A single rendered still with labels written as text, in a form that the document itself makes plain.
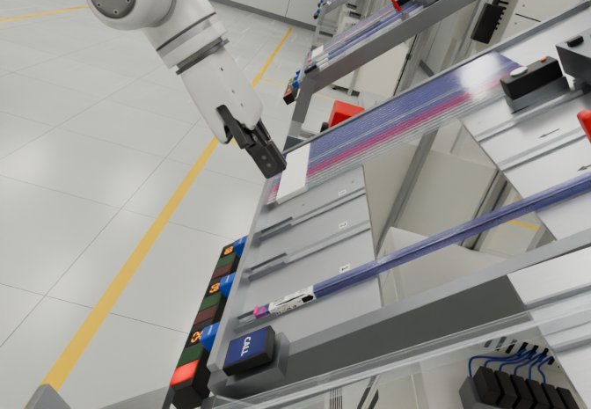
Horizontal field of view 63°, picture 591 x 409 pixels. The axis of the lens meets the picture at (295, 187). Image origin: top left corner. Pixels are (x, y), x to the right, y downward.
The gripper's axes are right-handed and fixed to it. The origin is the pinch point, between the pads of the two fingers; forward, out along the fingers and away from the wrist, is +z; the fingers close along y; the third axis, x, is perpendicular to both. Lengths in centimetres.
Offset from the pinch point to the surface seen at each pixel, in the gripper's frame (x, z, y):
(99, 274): -98, 28, -76
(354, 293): 4.1, 14.7, 13.5
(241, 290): -12.0, 12.9, 5.0
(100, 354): -88, 39, -44
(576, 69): 40.7, 12.9, -11.7
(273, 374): -3.8, 12.3, 24.1
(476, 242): 18, 58, -49
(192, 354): -19.7, 14.9, 11.3
